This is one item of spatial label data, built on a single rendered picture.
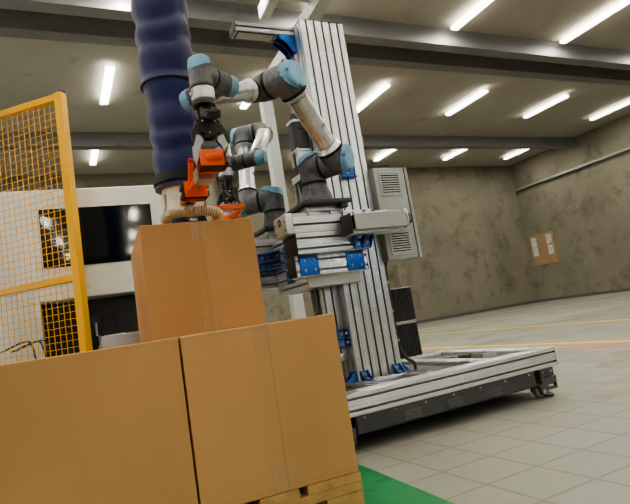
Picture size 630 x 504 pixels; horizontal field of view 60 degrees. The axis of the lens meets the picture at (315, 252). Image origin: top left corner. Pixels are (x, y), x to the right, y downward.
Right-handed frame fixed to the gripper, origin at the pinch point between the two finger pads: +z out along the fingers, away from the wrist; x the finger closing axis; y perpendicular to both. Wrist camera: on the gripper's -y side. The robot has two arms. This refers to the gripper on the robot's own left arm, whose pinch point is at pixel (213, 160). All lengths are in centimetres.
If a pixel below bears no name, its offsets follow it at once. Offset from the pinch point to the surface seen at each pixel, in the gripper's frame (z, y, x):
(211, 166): 2.7, -2.2, 1.2
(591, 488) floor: 107, -49, -75
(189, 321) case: 47, 29, 9
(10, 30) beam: -333, 496, 100
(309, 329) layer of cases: 56, -31, -12
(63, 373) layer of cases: 57, -31, 45
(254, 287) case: 38, 29, -16
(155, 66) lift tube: -58, 50, 7
